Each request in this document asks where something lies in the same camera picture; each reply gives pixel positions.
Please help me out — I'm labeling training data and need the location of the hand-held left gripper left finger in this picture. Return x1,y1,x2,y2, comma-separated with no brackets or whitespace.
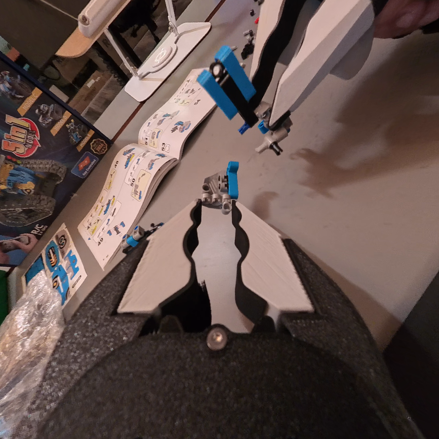
116,199,203,315

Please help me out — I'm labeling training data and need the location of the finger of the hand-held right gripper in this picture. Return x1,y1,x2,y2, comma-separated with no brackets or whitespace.
249,0,322,117
268,0,375,130

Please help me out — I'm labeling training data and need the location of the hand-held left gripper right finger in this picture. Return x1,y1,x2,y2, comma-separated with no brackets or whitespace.
230,200,315,314

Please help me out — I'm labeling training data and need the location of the blue yellow black brick assembly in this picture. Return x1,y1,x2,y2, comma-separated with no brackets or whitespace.
121,222,165,253

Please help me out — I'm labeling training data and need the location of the blue black brick frame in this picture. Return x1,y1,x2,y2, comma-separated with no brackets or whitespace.
196,45,293,154

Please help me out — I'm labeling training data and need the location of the grey blue brick assembly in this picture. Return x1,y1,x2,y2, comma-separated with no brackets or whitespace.
200,161,241,216

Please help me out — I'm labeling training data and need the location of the grey desk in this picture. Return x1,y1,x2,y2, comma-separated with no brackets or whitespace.
7,0,439,347

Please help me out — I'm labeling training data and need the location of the person's right hand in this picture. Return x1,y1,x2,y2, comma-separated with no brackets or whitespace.
371,0,439,40

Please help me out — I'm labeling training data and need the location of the pile of small brick parts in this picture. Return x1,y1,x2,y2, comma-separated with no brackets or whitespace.
241,0,265,59

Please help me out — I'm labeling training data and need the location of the instruction booklet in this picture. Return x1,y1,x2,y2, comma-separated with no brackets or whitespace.
77,67,219,272

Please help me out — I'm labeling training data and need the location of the blue sticker sheet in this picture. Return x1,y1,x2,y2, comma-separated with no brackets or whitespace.
21,222,88,308

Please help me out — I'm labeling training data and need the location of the large clear plastic bag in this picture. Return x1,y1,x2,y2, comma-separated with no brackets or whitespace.
0,274,66,410

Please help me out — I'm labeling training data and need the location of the green plastic bin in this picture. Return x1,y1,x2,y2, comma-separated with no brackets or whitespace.
0,267,11,326

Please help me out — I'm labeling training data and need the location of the robot kit box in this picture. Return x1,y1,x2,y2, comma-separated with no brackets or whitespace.
0,51,114,269

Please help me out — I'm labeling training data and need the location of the black perforated pad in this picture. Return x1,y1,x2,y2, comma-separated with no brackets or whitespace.
382,302,439,439

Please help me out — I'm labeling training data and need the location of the black partition panel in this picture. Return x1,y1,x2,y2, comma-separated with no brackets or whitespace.
0,0,90,71

